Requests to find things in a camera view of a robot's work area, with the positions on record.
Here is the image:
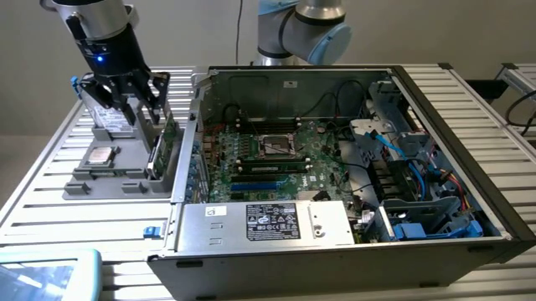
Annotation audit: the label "grey parts rack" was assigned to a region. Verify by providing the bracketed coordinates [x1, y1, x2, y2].
[62, 93, 186, 203]

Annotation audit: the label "green motherboard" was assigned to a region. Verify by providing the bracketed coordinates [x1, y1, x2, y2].
[201, 120, 363, 204]

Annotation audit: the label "silver CPU chip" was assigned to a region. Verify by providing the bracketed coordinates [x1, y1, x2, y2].
[82, 146, 122, 166]

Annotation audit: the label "silver hard disk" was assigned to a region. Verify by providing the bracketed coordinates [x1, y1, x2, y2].
[82, 72, 138, 133]

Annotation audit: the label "short black wire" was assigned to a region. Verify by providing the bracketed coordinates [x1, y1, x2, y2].
[221, 103, 264, 136]

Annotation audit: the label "green graphics card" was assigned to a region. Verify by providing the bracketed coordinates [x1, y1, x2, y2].
[148, 105, 180, 181]

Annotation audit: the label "CPU socket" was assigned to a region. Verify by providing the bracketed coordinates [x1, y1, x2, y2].
[259, 134, 296, 158]

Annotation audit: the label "silver power supply unit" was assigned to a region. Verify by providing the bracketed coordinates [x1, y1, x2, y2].
[174, 200, 359, 252]

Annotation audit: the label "thick black looped cable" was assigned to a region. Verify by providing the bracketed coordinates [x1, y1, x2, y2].
[506, 89, 536, 136]

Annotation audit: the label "green RAM stick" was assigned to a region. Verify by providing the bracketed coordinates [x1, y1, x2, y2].
[86, 169, 132, 177]

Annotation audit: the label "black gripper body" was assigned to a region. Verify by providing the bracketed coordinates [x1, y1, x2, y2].
[75, 23, 152, 97]

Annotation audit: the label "black expansion slot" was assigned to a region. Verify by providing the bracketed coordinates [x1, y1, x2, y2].
[230, 174, 281, 183]

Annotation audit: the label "blue data wire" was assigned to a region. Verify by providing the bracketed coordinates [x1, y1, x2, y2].
[367, 129, 434, 202]

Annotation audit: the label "blue expansion slot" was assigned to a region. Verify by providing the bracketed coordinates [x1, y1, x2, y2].
[230, 182, 281, 191]

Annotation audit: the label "metal slat side table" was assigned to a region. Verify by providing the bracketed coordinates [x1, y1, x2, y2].
[495, 62, 536, 139]

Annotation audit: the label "open black PC case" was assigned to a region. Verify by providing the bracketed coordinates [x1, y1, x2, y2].
[146, 65, 536, 300]

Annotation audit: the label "black fan shroud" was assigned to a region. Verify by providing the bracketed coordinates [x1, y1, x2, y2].
[368, 159, 426, 202]

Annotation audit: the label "blue disk caddy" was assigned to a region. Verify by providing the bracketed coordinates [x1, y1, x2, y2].
[391, 220, 484, 241]

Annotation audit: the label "long black wire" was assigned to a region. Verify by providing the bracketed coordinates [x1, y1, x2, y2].
[300, 80, 367, 120]

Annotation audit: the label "thin black wall cable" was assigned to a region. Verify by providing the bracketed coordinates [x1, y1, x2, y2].
[236, 0, 247, 66]

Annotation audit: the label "grey metal disk bay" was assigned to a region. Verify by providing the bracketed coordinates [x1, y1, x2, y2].
[349, 80, 438, 164]

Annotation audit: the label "installed RAM stick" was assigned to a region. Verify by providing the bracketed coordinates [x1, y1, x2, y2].
[236, 157, 312, 174]

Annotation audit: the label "red yellow power wires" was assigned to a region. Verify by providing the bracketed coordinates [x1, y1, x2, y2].
[438, 169, 478, 216]

